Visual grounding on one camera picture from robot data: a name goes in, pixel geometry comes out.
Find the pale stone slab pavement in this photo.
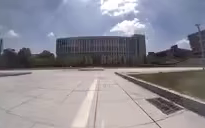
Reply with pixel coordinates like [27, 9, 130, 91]
[0, 67, 205, 128]

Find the grass bed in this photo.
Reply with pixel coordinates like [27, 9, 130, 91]
[129, 68, 205, 104]

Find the row of trees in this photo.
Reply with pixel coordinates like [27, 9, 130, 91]
[0, 47, 58, 69]

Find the pale painted line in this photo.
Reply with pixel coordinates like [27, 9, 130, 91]
[70, 78, 99, 128]

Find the tall thin tower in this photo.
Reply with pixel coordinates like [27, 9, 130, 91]
[0, 37, 4, 55]

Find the tall lamp pole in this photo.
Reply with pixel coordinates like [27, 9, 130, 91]
[194, 23, 205, 71]

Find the metal drain grate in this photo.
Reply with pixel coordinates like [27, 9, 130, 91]
[145, 96, 185, 116]

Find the low raised planter bed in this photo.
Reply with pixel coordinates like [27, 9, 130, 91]
[0, 71, 33, 79]

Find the wide grey curved building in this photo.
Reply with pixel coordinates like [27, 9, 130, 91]
[55, 33, 147, 66]

